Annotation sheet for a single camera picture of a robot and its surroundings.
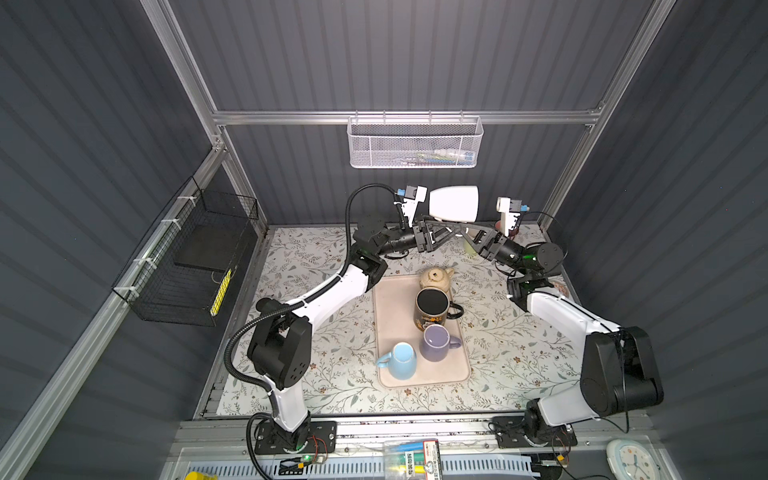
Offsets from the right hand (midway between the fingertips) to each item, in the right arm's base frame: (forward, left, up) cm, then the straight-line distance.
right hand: (463, 232), depth 66 cm
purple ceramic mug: (-13, +4, -30) cm, 33 cm away
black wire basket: (-4, +68, -10) cm, 68 cm away
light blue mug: (-19, +14, -29) cm, 37 cm away
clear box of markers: (-39, +11, -36) cm, 55 cm away
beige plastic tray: (+3, +16, -39) cm, 42 cm away
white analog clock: (-39, -40, -36) cm, 66 cm away
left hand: (-3, 0, +3) cm, 4 cm away
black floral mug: (-4, +4, -27) cm, 27 cm away
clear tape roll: (+9, -41, -37) cm, 56 cm away
